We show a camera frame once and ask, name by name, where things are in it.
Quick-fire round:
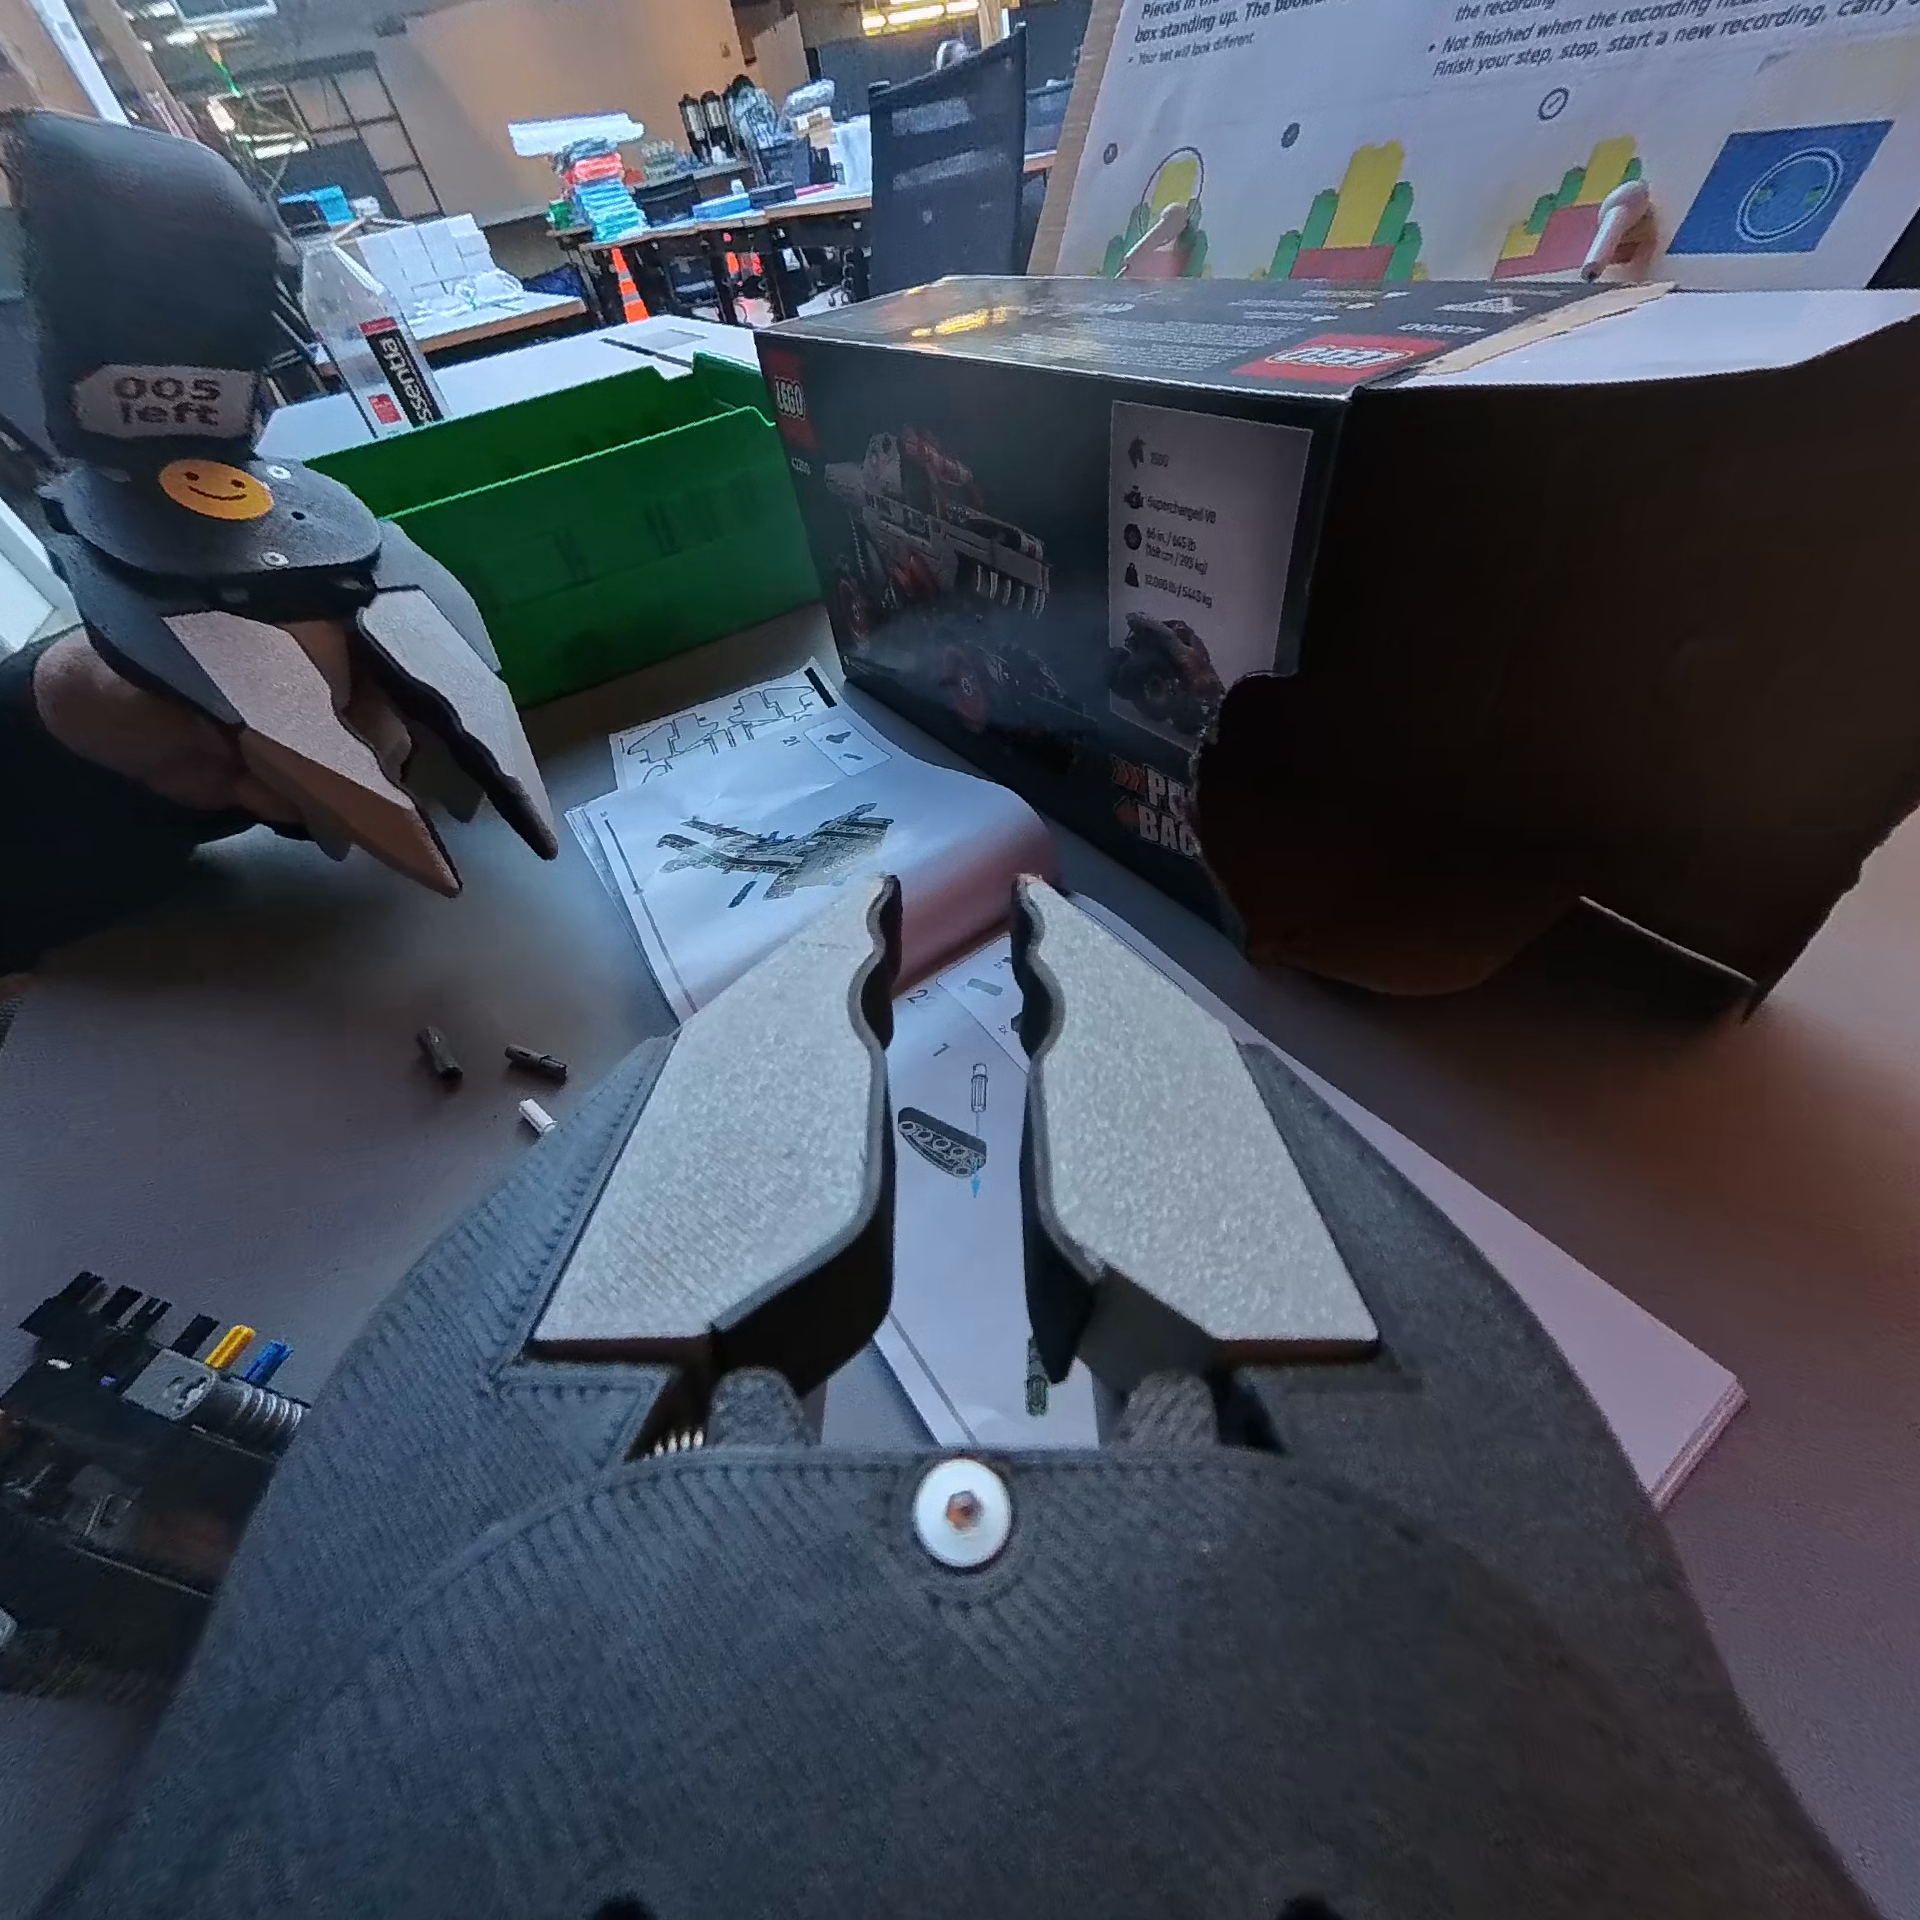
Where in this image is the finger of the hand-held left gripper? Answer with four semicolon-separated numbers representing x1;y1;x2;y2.
164;614;462;899
351;516;562;866

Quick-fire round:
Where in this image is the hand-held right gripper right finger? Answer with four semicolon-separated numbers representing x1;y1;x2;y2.
1007;873;1381;1390

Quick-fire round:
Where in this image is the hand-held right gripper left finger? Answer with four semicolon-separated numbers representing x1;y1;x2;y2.
527;873;901;1399

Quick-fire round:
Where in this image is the green plastic bin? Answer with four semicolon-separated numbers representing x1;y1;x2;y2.
306;353;828;710

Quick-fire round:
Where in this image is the person's left forearm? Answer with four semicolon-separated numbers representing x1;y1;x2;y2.
0;642;309;977

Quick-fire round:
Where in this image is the lego instruction booklet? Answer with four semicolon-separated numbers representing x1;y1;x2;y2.
564;660;1752;1512

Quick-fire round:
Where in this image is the black lego box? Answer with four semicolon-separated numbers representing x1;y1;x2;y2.
753;273;1920;1025

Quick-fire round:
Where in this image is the partly built lego model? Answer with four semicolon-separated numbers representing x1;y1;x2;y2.
0;1272;313;1706

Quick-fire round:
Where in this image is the person's left hand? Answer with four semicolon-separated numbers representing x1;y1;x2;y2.
29;626;413;863

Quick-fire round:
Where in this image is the clear plastic bottle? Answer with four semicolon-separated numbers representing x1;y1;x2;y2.
300;231;437;442

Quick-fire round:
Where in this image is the stack of white boxes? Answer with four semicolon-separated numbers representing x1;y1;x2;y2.
356;214;498;304

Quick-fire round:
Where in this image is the stack of colourful packets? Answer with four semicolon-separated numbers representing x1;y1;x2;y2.
558;134;650;245

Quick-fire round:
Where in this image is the instruction poster board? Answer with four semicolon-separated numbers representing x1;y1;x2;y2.
1025;0;1920;296

